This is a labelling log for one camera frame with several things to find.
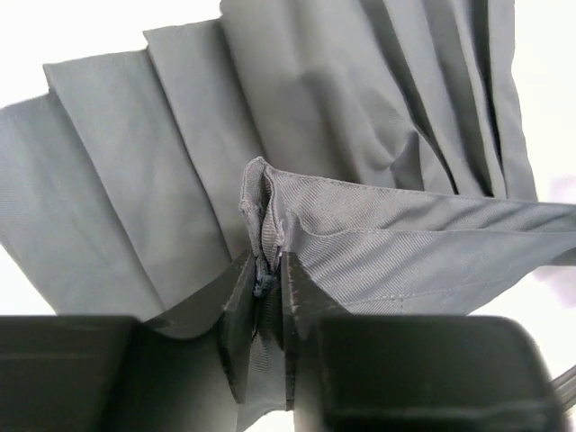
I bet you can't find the grey pleated skirt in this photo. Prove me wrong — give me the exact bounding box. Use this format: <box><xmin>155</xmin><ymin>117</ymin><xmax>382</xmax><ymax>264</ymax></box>
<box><xmin>1</xmin><ymin>1</ymin><xmax>575</xmax><ymax>419</ymax></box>

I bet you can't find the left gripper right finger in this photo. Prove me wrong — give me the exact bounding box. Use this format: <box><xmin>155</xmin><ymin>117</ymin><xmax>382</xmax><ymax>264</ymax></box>
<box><xmin>281</xmin><ymin>253</ymin><xmax>567</xmax><ymax>431</ymax></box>

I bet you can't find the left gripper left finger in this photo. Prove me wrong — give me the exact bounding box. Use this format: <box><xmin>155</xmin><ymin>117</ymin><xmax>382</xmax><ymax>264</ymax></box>
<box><xmin>1</xmin><ymin>252</ymin><xmax>255</xmax><ymax>431</ymax></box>

